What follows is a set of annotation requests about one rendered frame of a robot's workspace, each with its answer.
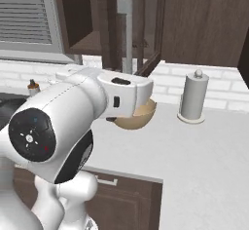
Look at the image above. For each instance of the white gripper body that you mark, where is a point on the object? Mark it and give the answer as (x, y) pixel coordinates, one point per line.
(144, 97)

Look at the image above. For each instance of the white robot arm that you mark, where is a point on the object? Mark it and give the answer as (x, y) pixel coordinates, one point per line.
(68, 107)

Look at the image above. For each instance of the tan round basket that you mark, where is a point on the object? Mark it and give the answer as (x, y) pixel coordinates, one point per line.
(139, 120)

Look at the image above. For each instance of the brown wooden cabinet door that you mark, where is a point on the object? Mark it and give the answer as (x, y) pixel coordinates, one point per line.
(112, 19)

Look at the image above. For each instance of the wide brown cabinet door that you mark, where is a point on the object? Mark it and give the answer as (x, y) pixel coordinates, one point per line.
(207, 19)

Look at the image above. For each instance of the dark brown cabinet side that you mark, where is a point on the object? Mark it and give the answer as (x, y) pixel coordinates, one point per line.
(244, 61)

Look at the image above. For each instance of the white paper towel holder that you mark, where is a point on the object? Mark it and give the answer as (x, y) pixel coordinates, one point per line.
(194, 94)

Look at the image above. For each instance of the brown drawer front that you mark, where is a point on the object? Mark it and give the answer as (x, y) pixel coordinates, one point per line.
(133, 204)

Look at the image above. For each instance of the small brown-capped bottle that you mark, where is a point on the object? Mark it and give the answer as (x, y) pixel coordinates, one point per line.
(33, 87)

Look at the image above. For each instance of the black hob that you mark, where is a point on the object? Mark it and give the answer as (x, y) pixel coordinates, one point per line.
(8, 108)

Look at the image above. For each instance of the grey window blind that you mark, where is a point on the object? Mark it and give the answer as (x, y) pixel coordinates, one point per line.
(24, 13)

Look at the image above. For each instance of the brown wooden wall cabinet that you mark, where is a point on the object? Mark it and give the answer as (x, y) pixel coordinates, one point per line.
(78, 16)

